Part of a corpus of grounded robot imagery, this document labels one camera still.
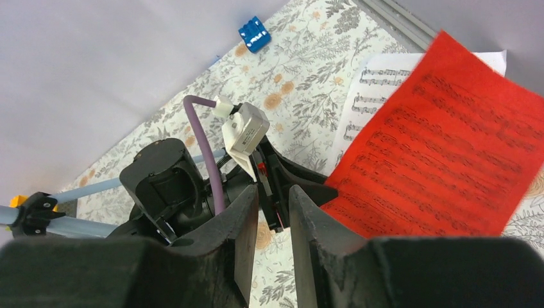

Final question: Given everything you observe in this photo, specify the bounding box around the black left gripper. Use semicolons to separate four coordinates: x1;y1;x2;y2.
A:
250;136;339;232

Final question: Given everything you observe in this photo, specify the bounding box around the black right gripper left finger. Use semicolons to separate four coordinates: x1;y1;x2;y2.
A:
1;185;259;307

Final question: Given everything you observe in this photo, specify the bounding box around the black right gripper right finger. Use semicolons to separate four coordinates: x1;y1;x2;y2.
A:
289;186;543;307

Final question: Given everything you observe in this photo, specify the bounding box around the white sheet music page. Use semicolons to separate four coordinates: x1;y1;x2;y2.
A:
325;50;508;176

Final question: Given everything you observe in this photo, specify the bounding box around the red sheet music page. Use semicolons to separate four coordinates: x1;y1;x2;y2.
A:
322;31;543;237

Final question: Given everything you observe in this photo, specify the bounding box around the light blue music stand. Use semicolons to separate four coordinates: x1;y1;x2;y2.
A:
0;148;226;239

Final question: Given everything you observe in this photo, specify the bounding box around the blue toy brick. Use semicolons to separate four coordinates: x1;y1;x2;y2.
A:
238;16;271;54

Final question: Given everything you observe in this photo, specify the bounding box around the orange toy brick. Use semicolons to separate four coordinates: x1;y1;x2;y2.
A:
10;195;28;208

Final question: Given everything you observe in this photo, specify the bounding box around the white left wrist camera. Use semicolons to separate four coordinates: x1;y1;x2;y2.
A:
212;96;270;182

